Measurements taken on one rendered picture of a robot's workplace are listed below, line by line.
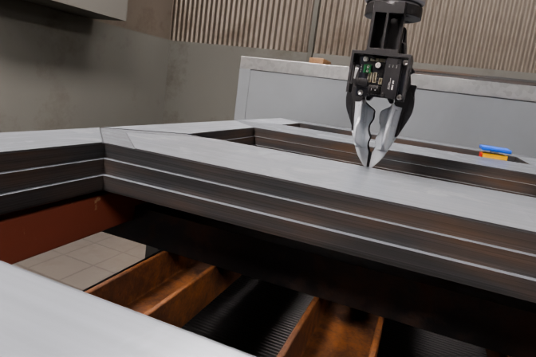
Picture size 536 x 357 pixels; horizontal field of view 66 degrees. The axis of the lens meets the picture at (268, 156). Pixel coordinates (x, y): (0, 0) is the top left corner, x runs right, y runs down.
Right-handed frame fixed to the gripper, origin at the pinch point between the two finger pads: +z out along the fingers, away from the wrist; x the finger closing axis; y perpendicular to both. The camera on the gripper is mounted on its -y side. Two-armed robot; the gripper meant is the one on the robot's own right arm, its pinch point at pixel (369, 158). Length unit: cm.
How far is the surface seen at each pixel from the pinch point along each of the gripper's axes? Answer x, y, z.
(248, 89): -51, -69, -7
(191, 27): -219, -295, -56
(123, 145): -25.8, 20.4, 0.9
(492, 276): 13.7, 22.5, 4.8
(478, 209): 12.5, 16.8, 0.8
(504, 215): 14.6, 17.0, 0.8
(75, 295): -4.5, 47.9, 0.8
